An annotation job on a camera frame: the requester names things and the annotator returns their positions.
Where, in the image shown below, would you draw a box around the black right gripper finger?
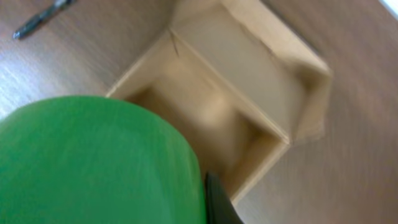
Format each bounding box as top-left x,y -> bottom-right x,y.
205,172 -> 243,224

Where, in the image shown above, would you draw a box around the green tape roll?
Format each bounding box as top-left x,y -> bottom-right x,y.
1,96 -> 206,224

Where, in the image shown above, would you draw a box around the open cardboard box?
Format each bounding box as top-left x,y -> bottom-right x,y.
108,1 -> 333,203

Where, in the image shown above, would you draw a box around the black pen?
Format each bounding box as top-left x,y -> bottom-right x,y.
12,0 -> 76,40

